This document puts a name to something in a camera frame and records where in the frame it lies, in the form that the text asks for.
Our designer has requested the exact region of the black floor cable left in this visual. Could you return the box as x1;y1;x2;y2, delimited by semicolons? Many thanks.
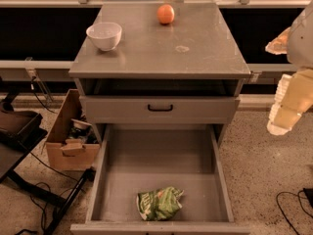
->
13;152;86;235

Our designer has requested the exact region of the grey drawer cabinet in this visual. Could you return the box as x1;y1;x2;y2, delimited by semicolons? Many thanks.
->
69;1;250;142

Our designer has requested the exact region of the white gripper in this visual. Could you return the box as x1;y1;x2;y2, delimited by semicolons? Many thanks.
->
265;1;313;136

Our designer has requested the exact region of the black desk stand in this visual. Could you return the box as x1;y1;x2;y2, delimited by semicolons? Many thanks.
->
0;88;95;235

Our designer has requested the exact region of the cardboard box with items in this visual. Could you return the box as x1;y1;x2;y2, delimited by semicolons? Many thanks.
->
45;89;100;170

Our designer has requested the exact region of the closed grey top drawer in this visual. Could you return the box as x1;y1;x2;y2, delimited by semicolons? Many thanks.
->
80;96;239;124

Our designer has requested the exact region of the orange fruit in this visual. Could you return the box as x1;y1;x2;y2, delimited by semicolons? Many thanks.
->
156;4;175;24

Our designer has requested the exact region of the black floor cable right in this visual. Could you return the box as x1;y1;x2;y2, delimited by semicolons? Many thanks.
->
275;187;313;235

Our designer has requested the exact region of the grey metal railing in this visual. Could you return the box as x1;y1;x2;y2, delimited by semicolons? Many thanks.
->
0;0;313;86

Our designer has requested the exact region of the black drawer handle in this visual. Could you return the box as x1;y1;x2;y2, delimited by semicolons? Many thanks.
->
147;104;174;112

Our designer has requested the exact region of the open grey middle drawer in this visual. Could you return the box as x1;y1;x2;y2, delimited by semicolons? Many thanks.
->
70;124;250;235

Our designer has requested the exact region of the green jalapeno chip bag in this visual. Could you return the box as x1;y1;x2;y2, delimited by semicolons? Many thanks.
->
136;186;184;221

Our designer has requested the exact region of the black floor cable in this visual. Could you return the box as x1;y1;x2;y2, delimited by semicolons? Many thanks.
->
275;187;313;235
13;152;86;235

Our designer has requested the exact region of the white bowl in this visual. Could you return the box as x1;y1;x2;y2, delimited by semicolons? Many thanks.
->
86;23;122;51

